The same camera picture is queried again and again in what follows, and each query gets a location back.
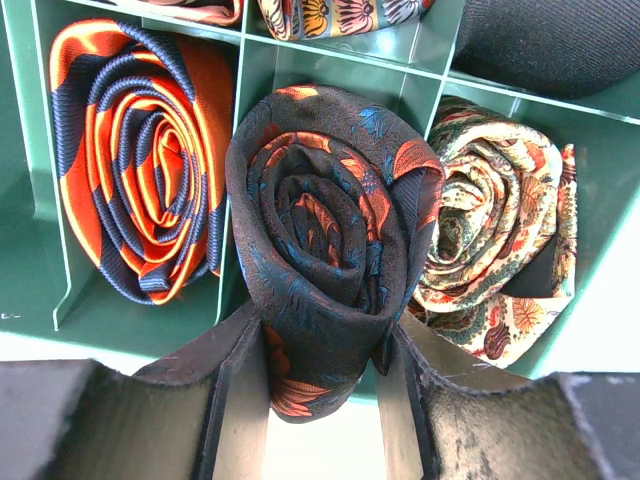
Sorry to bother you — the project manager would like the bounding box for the cream brown floral rolled tie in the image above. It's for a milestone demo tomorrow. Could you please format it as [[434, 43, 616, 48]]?
[[409, 96, 578, 368]]

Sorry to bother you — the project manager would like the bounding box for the green divided organizer box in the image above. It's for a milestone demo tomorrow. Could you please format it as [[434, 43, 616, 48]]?
[[0, 0, 640, 401]]

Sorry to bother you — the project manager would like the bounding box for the black orange floral tie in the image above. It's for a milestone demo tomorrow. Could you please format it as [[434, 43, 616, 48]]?
[[226, 84, 444, 423]]

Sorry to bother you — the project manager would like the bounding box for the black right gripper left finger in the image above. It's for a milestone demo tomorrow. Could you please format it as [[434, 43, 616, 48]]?
[[1, 302, 270, 479]]

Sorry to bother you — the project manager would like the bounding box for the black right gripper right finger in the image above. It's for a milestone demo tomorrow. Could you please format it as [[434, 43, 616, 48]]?
[[376, 313, 639, 479]]

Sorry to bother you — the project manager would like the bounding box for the multicolour patterned rolled tie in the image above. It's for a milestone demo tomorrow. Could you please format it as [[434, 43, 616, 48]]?
[[111, 0, 244, 27]]

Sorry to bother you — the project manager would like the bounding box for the orange navy striped rolled tie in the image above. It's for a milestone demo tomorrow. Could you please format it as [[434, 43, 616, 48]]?
[[49, 18, 234, 305]]

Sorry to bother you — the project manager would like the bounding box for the red blue patterned rolled tie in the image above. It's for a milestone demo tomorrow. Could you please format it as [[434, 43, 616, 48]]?
[[257, 0, 434, 41]]

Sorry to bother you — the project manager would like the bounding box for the black rolled tie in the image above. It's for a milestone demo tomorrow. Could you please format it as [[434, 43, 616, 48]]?
[[452, 1, 639, 99]]

